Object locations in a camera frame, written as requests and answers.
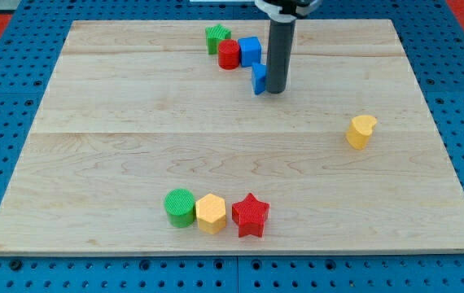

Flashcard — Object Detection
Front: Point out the yellow heart block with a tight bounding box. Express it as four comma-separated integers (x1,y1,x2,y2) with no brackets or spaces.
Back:
345,115,378,150

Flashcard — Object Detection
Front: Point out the yellow hexagon block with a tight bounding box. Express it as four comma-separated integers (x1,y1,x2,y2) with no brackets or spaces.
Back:
195,194,226,234

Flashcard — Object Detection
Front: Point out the red star block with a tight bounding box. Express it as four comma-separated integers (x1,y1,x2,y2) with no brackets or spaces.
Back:
232,193,269,238

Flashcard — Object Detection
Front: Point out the green cylinder block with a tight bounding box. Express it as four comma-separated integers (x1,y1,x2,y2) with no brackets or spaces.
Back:
164,188,195,228

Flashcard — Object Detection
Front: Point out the light wooden board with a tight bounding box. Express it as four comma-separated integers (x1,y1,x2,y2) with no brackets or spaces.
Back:
0,20,464,256

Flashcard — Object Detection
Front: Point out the blue triangle block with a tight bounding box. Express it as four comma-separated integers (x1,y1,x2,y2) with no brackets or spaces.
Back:
251,63,266,95

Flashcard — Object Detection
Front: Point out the red cylinder block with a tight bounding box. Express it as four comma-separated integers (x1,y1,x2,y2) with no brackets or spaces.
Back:
217,39,240,70

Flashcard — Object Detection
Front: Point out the blue cube block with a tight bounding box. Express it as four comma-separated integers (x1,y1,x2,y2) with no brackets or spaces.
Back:
238,36,262,68

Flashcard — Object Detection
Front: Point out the green star block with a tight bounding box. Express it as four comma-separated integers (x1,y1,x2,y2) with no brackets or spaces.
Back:
204,24,231,55

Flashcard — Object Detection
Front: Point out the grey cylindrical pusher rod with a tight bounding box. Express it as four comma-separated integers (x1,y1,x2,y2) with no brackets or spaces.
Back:
265,20,295,94

